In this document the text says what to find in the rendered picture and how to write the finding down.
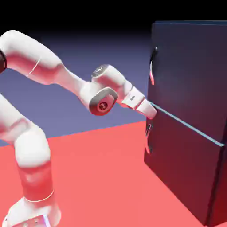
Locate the dark navy cabinet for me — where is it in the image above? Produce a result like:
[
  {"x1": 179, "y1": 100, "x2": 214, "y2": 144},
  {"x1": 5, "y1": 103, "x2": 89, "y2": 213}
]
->
[{"x1": 144, "y1": 20, "x2": 227, "y2": 227}]

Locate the curved metal door handle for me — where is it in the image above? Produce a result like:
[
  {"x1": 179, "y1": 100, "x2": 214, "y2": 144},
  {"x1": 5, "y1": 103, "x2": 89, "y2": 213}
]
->
[
  {"x1": 145, "y1": 123, "x2": 153, "y2": 154},
  {"x1": 149, "y1": 47, "x2": 158, "y2": 86}
]

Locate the dark navy cabinet door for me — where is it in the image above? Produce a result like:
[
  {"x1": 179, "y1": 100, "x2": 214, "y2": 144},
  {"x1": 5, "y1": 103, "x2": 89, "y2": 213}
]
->
[
  {"x1": 144, "y1": 108, "x2": 225, "y2": 226},
  {"x1": 148, "y1": 23, "x2": 227, "y2": 145}
]

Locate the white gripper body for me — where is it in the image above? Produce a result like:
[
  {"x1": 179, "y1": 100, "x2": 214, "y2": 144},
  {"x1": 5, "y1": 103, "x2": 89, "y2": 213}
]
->
[{"x1": 136, "y1": 98, "x2": 157, "y2": 120}]

